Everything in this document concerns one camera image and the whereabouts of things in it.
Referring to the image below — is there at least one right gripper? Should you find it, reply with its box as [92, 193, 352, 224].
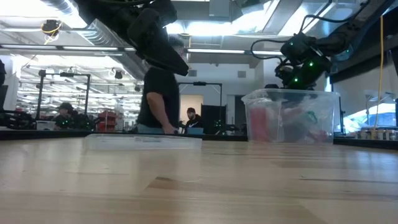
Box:
[274, 32, 333, 91]

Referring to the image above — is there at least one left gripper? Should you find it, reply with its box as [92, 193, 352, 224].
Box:
[126, 7, 190, 77]

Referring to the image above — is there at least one person's forearm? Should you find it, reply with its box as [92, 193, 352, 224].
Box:
[146, 91, 172, 129]

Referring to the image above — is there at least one red bandage roll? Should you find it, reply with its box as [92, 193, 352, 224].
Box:
[250, 107, 271, 142]

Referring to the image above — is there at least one person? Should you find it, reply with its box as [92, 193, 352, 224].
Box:
[136, 36, 188, 135]
[185, 107, 205, 129]
[52, 101, 77, 131]

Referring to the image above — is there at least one long ceiling light fixture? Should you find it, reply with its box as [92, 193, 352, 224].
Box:
[0, 44, 284, 59]

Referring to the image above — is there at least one clear plastic storage container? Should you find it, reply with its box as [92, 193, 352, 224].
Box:
[241, 88, 341, 145]

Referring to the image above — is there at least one black cabinet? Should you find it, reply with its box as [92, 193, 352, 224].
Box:
[201, 104, 228, 135]

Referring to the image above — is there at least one clear plastic container lid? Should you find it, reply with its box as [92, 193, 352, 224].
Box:
[83, 133, 203, 151]

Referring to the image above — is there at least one red shelf cart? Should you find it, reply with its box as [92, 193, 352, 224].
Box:
[96, 110, 118, 133]

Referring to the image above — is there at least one row of small jars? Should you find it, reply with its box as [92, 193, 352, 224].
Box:
[354, 128, 398, 141]

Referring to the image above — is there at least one black robot rig gantry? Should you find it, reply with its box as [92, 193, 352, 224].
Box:
[35, 70, 91, 130]

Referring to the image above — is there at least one black chair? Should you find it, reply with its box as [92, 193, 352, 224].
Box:
[0, 84, 35, 131]

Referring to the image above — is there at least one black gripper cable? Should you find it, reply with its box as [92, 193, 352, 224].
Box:
[250, 38, 287, 60]

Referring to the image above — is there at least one thin black gantry frame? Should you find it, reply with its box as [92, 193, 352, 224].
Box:
[177, 81, 223, 125]

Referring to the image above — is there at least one yellow cable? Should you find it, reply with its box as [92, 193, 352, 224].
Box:
[373, 15, 385, 131]

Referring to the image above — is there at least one ceiling device with yellow cable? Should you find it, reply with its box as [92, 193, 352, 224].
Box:
[41, 19, 63, 45]

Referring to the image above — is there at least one black aluminium table frame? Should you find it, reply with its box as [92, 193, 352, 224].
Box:
[0, 129, 398, 151]

